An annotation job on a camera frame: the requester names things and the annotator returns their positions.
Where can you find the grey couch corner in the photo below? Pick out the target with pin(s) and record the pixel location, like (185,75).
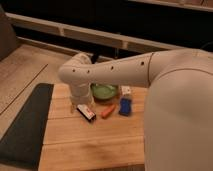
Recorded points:
(8,39)

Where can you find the black floor mat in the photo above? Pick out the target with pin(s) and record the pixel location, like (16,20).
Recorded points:
(22,142)

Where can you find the white wall rail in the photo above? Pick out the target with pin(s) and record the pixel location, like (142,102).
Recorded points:
(89,35)

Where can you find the green ceramic bowl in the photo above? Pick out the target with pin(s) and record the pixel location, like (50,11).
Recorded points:
(104,92)

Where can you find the small white bottle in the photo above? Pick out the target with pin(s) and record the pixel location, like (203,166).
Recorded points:
(126,91)

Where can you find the blue sponge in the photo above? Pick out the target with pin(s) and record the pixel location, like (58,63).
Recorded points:
(125,107)

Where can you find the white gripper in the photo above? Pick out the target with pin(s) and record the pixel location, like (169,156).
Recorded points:
(80,94)

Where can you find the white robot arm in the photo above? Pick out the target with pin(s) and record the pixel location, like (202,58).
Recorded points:
(178,113)

